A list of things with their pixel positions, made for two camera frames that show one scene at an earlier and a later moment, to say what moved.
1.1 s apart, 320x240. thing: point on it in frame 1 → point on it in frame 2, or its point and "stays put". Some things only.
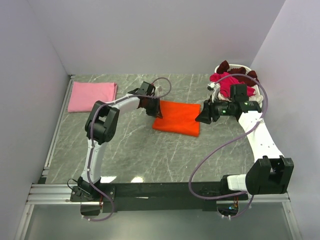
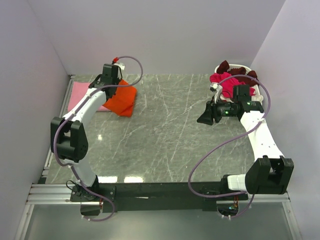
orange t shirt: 179,118 → 122,102
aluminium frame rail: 51,194 stays put
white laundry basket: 236,66 stays put
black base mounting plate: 154,197 stays put
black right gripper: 208,111 stays put
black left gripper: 156,112 → 117,81
